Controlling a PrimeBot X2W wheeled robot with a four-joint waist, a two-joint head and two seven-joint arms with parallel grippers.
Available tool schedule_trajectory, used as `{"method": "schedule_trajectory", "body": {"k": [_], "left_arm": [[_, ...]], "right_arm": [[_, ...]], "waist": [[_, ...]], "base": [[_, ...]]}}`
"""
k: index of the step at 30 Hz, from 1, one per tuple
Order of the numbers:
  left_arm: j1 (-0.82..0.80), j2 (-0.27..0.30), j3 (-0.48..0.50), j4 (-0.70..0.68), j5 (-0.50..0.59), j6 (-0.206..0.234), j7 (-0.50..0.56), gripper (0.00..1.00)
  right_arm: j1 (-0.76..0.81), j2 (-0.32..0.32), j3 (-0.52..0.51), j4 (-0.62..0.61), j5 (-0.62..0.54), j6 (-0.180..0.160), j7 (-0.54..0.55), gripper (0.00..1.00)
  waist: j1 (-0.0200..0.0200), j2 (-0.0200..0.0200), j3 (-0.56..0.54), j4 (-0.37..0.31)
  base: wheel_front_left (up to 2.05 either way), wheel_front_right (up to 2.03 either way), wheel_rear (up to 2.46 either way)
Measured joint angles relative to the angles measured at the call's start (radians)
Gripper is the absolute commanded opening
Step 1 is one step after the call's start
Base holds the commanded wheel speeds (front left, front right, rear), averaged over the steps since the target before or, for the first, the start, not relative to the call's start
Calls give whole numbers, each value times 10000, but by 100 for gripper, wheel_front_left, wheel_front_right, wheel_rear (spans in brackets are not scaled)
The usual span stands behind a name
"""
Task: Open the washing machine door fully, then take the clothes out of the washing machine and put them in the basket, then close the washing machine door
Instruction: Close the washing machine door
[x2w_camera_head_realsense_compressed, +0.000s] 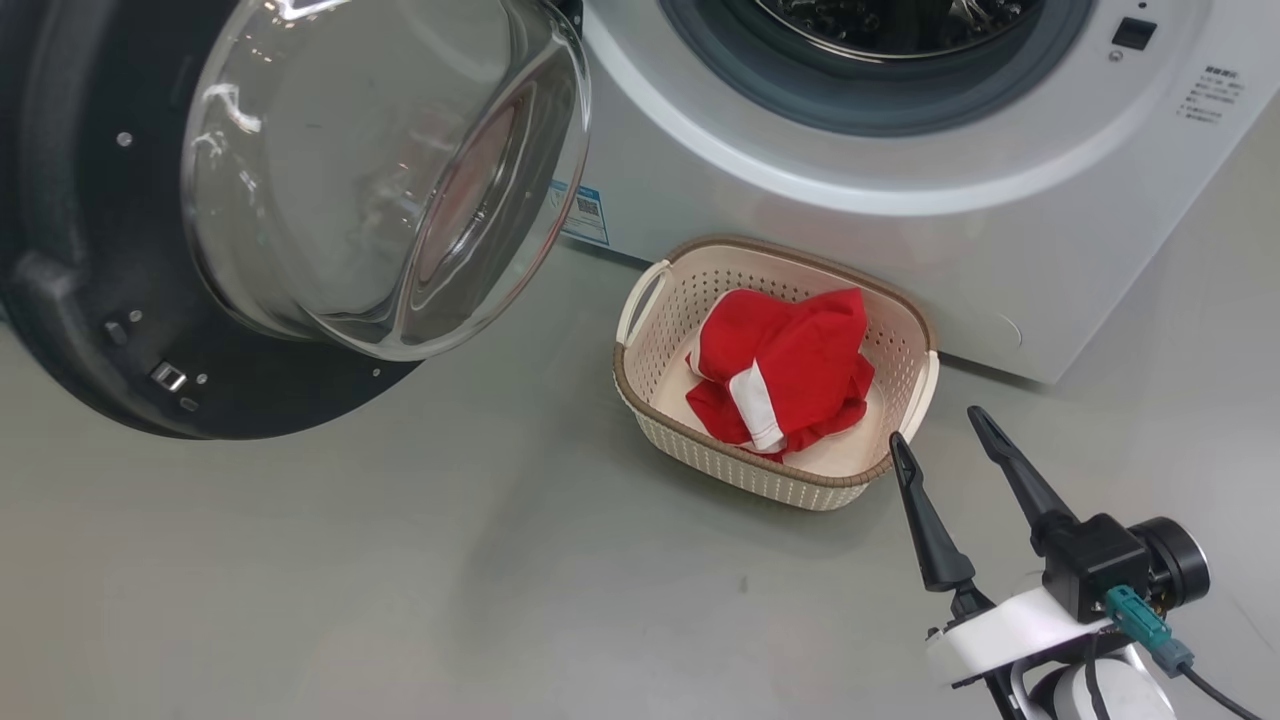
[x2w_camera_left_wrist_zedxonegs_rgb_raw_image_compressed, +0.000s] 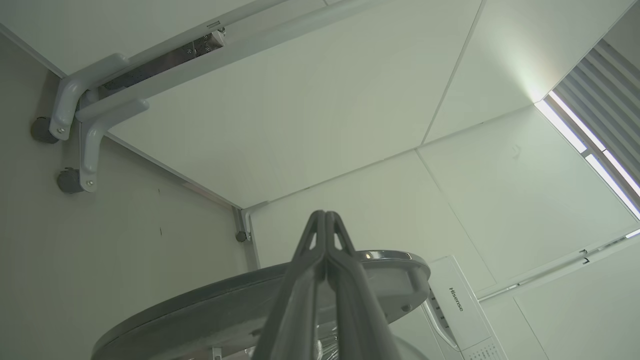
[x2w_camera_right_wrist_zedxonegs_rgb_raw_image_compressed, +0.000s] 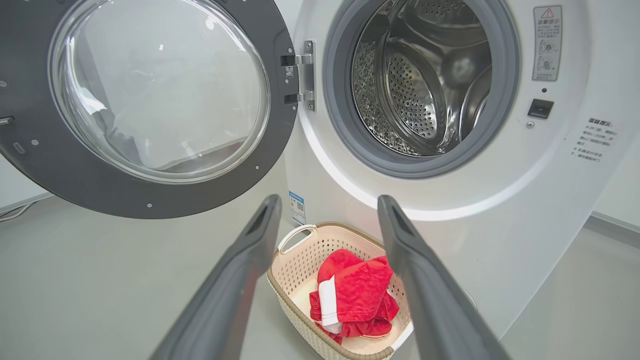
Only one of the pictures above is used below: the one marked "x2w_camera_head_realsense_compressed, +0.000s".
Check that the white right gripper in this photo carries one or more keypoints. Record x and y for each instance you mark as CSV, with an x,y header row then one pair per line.
x,y
1000,635

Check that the red and white garment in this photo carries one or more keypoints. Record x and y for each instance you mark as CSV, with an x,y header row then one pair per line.
x,y
800,350

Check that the dark grey glass washer door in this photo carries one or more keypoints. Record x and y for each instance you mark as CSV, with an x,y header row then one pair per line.
x,y
80,200

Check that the beige plastic laundry basket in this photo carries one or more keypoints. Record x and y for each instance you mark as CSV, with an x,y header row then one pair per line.
x,y
700,460

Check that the white front-load washing machine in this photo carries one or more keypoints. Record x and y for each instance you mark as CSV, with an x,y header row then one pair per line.
x,y
800,220

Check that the grey rubber door gasket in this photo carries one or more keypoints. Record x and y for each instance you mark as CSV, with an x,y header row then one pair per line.
x,y
850,105

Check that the perforated steel washer drum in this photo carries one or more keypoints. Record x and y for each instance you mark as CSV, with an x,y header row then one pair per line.
x,y
900,25

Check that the blue energy label sticker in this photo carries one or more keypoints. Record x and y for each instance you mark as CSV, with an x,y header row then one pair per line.
x,y
585,210

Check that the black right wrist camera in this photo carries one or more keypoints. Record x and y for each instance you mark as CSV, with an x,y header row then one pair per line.
x,y
1100,560

